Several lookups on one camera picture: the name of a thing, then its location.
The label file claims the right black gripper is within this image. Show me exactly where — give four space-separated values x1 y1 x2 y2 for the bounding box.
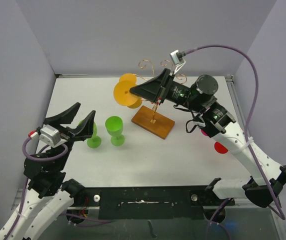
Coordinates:
129 68 203 113

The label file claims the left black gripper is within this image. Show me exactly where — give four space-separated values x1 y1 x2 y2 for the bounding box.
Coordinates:
47 102 96 170

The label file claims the orange wine glass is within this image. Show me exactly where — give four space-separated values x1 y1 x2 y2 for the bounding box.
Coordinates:
113 81 143 109
119 73 137 84

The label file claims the pink wine glass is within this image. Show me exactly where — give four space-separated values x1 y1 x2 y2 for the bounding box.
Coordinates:
200 129 208 137

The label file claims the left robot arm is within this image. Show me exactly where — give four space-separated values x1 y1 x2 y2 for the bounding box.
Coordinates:
0 102 96 240

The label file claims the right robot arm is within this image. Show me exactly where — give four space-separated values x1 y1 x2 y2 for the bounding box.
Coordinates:
129 68 286 208

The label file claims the left green wine glass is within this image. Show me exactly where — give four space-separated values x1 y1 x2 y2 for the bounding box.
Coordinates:
86 122 102 149

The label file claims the green wine glass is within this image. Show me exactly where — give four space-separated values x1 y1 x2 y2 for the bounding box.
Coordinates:
86 122 102 149
105 116 125 147

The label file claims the right green wine glass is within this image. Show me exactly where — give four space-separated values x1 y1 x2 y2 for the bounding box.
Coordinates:
105 116 125 147

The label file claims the wooden rack base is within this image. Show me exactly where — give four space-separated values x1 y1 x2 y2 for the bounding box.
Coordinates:
131 106 175 140

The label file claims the red wine glass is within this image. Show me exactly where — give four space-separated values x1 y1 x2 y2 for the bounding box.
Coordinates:
214 141 229 154

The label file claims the gold wire glass rack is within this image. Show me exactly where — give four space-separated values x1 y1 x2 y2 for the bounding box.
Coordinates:
134 59 188 124

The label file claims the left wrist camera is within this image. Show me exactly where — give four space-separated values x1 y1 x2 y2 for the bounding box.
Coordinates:
28 124 67 148

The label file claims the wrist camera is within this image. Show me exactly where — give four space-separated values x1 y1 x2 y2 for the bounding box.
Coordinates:
28 124 67 148
170 50 186 75

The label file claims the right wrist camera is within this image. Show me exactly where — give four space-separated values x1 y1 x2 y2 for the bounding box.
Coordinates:
170 50 186 75

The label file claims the aluminium frame rail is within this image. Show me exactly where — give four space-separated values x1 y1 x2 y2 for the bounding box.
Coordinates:
225 75 275 208

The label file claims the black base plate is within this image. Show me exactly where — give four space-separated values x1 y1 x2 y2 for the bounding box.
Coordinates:
72 185 223 220

